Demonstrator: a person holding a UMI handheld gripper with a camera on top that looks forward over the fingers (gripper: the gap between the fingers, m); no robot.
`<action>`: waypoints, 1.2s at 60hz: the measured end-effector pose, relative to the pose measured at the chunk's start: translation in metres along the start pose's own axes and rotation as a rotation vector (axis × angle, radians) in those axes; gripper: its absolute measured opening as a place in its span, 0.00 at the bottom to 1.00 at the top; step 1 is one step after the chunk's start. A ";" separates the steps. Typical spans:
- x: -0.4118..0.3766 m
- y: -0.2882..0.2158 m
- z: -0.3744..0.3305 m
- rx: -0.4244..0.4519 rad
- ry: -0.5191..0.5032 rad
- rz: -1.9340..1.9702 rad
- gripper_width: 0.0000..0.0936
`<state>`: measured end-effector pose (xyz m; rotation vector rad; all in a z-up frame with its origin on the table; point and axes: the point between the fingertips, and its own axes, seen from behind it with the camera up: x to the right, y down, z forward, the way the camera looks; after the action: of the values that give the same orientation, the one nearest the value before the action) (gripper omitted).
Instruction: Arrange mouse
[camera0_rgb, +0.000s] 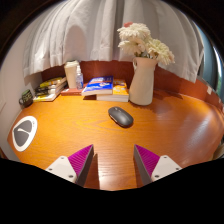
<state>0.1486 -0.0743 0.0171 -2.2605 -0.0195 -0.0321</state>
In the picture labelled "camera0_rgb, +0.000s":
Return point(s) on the clear spray bottle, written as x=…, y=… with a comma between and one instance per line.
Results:
x=79, y=80

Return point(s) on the cream ceramic jug vase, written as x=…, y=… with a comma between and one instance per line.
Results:
x=142, y=85

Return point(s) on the dark grey computer mouse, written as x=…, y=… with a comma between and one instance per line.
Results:
x=120, y=116

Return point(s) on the cream lidded tumbler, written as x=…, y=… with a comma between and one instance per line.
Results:
x=70, y=74

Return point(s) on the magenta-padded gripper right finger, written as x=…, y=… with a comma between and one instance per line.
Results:
x=165, y=165

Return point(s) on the yellow and black book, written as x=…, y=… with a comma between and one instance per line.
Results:
x=51, y=81

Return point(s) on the red-brown book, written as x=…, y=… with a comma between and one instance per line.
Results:
x=70, y=91

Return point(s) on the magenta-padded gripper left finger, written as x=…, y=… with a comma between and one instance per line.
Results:
x=63, y=166

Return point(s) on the white flower bouquet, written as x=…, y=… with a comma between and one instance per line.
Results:
x=140, y=40

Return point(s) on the dark mug green inside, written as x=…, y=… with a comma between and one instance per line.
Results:
x=26, y=99

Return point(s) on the orange paperback book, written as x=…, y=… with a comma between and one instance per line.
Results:
x=120, y=91

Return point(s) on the white curtain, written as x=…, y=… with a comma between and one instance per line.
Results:
x=100, y=30

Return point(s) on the round white grey mouse pad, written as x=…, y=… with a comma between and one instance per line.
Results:
x=24, y=133

